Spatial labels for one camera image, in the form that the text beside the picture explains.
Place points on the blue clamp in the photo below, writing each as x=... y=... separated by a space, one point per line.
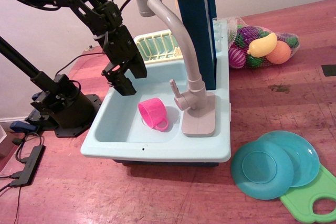
x=19 y=126

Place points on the mesh bag of toy produce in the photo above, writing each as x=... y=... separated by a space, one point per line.
x=236 y=35

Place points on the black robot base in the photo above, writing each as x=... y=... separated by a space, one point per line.
x=61 y=106

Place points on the pink plastic toy cup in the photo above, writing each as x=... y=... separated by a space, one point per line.
x=154 y=114

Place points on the black USB hub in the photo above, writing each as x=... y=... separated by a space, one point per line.
x=26 y=176

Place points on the orange toy fruit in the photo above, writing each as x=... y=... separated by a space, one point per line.
x=280 y=54

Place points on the front teal plastic plate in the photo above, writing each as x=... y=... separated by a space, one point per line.
x=262 y=170

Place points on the grey toy faucet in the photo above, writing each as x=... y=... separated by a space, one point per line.
x=197 y=104

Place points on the yellow toy banana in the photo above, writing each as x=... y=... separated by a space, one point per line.
x=262 y=46

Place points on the rear teal plastic plate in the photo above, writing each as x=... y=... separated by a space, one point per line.
x=304 y=157

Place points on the green plastic cutting board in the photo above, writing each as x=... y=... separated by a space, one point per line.
x=300 y=200

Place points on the black tape patch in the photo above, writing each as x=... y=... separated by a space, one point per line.
x=329 y=70

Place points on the teal plastic plate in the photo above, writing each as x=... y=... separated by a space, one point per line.
x=304 y=157
x=262 y=170

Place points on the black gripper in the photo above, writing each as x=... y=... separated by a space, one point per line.
x=119 y=47

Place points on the yellow dish drying rack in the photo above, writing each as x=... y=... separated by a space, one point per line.
x=156 y=47

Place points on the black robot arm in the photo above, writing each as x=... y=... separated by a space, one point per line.
x=103 y=18

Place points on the light blue toy sink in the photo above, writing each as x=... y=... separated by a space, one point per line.
x=146 y=127

